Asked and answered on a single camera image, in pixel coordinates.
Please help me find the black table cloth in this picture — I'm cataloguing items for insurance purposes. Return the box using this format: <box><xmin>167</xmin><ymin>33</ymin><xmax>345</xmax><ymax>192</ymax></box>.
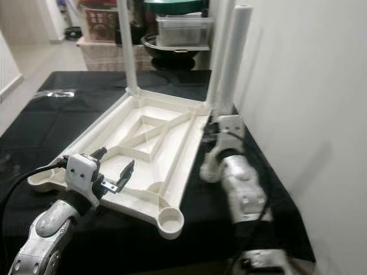
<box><xmin>0</xmin><ymin>70</ymin><xmax>316</xmax><ymax>275</ymax></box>

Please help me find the black coiled hose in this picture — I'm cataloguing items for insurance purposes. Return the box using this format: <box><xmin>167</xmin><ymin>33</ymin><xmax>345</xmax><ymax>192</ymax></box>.
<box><xmin>64</xmin><ymin>26</ymin><xmax>84</xmax><ymax>40</ymax></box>

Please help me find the cream plastic children table top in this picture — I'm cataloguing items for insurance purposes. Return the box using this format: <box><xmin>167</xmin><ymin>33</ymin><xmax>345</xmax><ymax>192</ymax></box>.
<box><xmin>28</xmin><ymin>89</ymin><xmax>213</xmax><ymax>240</ymax></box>

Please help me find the black round bowl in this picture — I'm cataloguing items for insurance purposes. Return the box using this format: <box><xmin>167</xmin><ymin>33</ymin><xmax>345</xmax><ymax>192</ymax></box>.
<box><xmin>142</xmin><ymin>34</ymin><xmax>210</xmax><ymax>70</ymax></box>

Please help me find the black bag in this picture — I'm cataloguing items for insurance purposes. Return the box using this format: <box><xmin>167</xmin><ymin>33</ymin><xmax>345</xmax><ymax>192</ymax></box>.
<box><xmin>131</xmin><ymin>0</ymin><xmax>147</xmax><ymax>45</ymax></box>

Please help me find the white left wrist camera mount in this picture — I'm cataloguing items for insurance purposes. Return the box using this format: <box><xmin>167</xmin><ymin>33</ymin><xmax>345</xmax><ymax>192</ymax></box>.
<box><xmin>64</xmin><ymin>154</ymin><xmax>101</xmax><ymax>210</ymax></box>

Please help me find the clear tape patch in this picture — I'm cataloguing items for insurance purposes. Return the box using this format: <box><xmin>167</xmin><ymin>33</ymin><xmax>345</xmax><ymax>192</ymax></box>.
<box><xmin>3</xmin><ymin>158</ymin><xmax>24</xmax><ymax>181</ymax></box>

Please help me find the clear plastic bag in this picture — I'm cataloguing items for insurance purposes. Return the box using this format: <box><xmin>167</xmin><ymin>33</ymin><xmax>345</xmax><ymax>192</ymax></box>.
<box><xmin>37</xmin><ymin>89</ymin><xmax>76</xmax><ymax>99</ymax></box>

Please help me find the cloth covered bench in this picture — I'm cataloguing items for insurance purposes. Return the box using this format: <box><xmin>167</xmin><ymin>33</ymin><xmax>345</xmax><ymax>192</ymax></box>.
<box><xmin>77</xmin><ymin>39</ymin><xmax>153</xmax><ymax>72</ymax></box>

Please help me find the storage box with orange lid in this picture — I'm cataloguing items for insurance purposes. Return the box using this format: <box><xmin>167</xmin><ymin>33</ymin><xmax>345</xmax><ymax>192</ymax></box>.
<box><xmin>77</xmin><ymin>0</ymin><xmax>121</xmax><ymax>42</ymax></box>

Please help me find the clear plastic storage box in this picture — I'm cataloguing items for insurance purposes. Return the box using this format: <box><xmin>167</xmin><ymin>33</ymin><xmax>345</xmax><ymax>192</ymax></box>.
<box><xmin>156</xmin><ymin>16</ymin><xmax>214</xmax><ymax>49</ymax></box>

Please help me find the green round lid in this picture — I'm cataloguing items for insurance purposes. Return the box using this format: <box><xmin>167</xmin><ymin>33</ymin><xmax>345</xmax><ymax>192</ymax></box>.
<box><xmin>143</xmin><ymin>0</ymin><xmax>207</xmax><ymax>17</ymax></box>

